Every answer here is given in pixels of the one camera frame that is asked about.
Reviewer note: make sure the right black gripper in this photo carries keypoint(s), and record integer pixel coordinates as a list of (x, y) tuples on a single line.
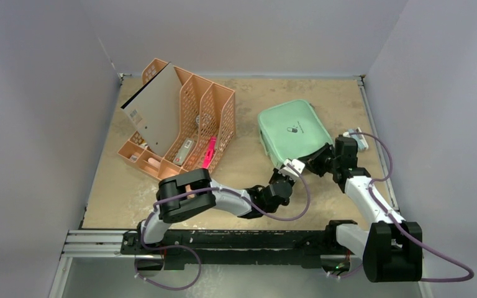
[(318, 158)]

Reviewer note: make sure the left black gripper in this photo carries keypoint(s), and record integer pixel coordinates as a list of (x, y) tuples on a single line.
[(275, 174)]

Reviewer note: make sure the mint green storage case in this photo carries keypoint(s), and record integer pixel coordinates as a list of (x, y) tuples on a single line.
[(291, 130)]

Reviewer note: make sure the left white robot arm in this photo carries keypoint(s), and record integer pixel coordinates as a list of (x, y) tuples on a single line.
[(187, 195)]

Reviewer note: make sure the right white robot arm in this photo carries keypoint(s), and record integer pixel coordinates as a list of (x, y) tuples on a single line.
[(388, 249)]

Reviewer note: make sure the pink marker pen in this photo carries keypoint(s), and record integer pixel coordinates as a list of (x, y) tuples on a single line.
[(209, 152)]

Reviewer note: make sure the pink plastic desk organizer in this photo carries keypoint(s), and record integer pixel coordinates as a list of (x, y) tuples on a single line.
[(206, 109)]

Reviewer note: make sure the grey folder board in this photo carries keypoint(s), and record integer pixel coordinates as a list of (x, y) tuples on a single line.
[(154, 108)]

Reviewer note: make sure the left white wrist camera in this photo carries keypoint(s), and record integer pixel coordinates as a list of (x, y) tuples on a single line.
[(292, 168)]

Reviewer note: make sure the black table front rail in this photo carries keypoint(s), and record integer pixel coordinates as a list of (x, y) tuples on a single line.
[(305, 248)]

